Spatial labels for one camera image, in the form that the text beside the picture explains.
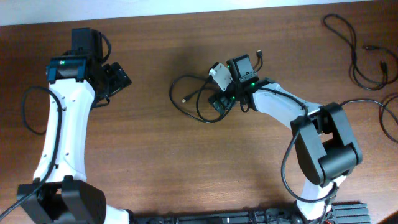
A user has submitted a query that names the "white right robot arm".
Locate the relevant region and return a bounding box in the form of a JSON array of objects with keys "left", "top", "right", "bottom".
[{"left": 208, "top": 55, "right": 369, "bottom": 223}]

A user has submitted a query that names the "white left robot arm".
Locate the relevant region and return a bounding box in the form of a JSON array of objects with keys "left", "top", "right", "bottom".
[{"left": 17, "top": 28, "right": 133, "bottom": 223}]

